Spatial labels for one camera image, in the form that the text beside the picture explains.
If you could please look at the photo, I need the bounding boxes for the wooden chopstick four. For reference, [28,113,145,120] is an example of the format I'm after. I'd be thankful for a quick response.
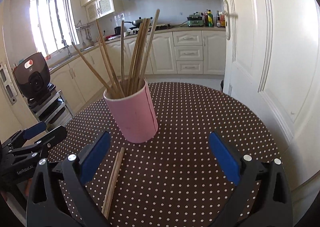
[132,18,150,93]

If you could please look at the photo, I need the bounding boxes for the wooden chopstick ten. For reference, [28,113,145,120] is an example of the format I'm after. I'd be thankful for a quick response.
[107,147,125,218]

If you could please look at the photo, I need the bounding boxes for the pink cylindrical cup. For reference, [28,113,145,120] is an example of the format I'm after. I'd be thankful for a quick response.
[103,81,158,144]

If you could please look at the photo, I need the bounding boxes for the white panel door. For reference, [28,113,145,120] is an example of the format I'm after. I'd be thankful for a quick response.
[216,0,320,192]

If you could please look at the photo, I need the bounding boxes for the brown polka dot tablecloth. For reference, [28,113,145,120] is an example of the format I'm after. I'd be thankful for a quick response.
[49,83,279,226]

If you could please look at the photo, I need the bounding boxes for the cream lower cabinets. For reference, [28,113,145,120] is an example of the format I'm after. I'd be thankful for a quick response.
[50,29,226,113]

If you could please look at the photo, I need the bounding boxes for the door strike plate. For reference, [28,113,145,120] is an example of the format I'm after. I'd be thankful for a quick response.
[0,62,17,105]

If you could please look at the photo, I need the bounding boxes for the kitchen window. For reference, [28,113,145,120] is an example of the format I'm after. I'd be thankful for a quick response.
[29,0,79,59]

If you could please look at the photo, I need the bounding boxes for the black gas stove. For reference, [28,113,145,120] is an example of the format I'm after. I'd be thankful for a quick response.
[129,24,172,34]

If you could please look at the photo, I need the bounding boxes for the wooden chopstick two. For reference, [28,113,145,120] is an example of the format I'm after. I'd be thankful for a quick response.
[125,18,146,97]

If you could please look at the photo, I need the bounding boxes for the chrome sink faucet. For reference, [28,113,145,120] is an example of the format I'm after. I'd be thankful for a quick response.
[61,39,72,57]

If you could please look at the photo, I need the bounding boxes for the wooden chopstick one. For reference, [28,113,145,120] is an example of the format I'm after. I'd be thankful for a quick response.
[72,42,111,90]

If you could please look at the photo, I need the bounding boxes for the wall utensil rack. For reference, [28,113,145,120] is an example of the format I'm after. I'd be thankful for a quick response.
[75,20,94,47]

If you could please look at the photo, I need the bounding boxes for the green yellow bottle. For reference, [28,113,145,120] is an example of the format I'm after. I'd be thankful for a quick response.
[207,10,214,27]

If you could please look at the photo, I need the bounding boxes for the silver door handle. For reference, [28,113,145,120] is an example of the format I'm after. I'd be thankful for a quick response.
[220,0,238,40]

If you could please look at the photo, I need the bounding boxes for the metal shelf rack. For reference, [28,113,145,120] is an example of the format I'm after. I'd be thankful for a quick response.
[27,90,74,132]

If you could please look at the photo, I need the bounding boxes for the wooden chopstick six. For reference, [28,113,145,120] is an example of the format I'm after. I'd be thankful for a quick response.
[139,9,160,87]

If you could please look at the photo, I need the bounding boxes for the red label bottle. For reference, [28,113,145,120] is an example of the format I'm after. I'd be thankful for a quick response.
[220,14,226,27]

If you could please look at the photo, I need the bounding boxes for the wooden chopstick five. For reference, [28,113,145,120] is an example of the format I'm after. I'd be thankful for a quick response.
[97,37,120,99]

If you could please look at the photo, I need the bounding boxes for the wooden chopstick eight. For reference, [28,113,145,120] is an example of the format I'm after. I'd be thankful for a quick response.
[120,20,125,90]

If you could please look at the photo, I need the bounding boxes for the black electric kettle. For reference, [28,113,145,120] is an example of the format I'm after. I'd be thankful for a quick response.
[114,26,121,35]

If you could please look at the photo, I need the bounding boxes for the black wok with lid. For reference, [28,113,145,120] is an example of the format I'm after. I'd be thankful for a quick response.
[125,18,144,27]

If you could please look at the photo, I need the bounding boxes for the green electric cooker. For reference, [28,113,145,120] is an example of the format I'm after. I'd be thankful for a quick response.
[187,13,204,27]

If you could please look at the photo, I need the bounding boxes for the wooden chopstick three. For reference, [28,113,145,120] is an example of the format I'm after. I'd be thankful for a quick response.
[95,19,124,98]

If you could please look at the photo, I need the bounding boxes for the black air fryer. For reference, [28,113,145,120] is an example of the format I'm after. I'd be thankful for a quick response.
[13,52,54,102]

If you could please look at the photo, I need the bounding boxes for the dark sauce bottle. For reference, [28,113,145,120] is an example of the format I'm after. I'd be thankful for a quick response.
[216,11,221,27]

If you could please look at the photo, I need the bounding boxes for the wooden chopstick nine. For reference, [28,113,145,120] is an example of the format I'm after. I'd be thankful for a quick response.
[128,18,150,95]

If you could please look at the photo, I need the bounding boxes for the wooden chopstick seven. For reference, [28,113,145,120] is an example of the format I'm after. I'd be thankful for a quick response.
[101,152,120,218]

